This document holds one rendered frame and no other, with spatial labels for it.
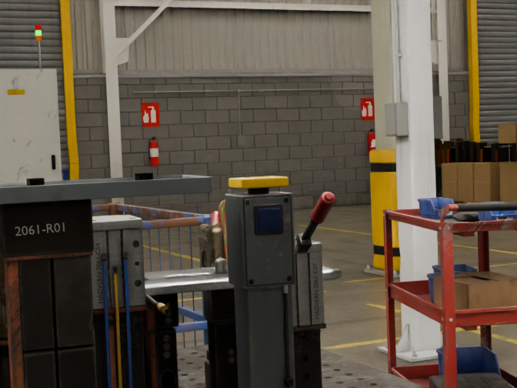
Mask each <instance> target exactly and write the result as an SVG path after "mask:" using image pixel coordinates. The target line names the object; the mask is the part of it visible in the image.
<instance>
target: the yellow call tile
mask: <svg viewBox="0 0 517 388"><path fill-rule="evenodd" d="M228 186H229V187H230V188H237V189H248V194H267V193H269V188H272V187H286V186H289V178H288V177H285V176H256V177H241V178H230V179H228Z"/></svg>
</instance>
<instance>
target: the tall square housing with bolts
mask: <svg viewBox="0 0 517 388"><path fill-rule="evenodd" d="M92 224H93V239H94V250H92V256H90V258H91V274H92V304H93V327H94V335H95V343H94V344H92V345H93V346H94V347H95V365H96V381H97V388H145V358H144V341H143V325H142V310H147V305H146V302H145V270H144V253H143V237H142V219H140V218H138V217H135V216H131V215H114V216H93V217H92Z"/></svg>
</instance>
